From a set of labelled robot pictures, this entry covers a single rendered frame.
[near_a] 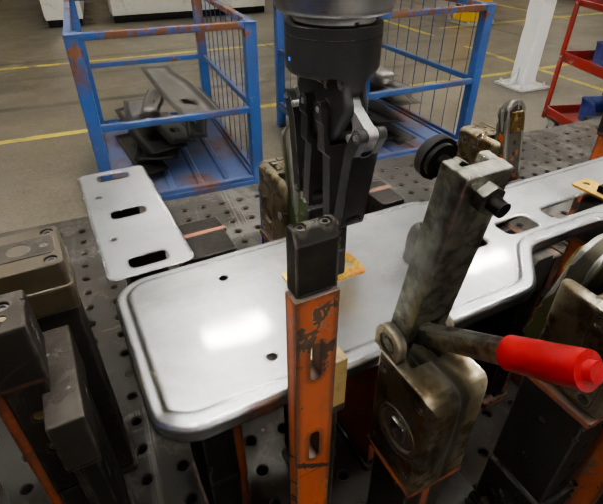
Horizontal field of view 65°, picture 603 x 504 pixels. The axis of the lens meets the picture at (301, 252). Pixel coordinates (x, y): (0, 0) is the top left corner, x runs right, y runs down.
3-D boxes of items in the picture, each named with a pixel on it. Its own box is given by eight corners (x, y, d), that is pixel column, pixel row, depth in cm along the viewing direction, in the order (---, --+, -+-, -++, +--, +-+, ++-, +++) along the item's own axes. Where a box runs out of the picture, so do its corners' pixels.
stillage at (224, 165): (101, 148, 331) (62, -6, 276) (214, 132, 356) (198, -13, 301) (115, 236, 241) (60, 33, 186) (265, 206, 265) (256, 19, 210)
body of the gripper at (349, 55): (409, 20, 34) (394, 143, 39) (346, 4, 40) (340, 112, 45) (317, 30, 31) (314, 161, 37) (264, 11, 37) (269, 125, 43)
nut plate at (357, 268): (348, 253, 53) (349, 244, 52) (367, 271, 50) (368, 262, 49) (279, 274, 50) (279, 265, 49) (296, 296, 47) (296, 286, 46)
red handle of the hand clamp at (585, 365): (426, 308, 39) (620, 337, 24) (432, 334, 39) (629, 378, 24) (383, 325, 37) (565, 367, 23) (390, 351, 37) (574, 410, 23)
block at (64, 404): (131, 484, 64) (68, 322, 47) (152, 573, 56) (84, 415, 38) (108, 495, 63) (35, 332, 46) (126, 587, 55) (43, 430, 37)
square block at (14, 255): (128, 424, 72) (58, 221, 51) (139, 468, 66) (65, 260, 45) (71, 446, 69) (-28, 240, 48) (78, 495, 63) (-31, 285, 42)
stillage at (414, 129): (276, 125, 367) (272, -15, 312) (365, 110, 394) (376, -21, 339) (353, 192, 278) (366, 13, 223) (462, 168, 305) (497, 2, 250)
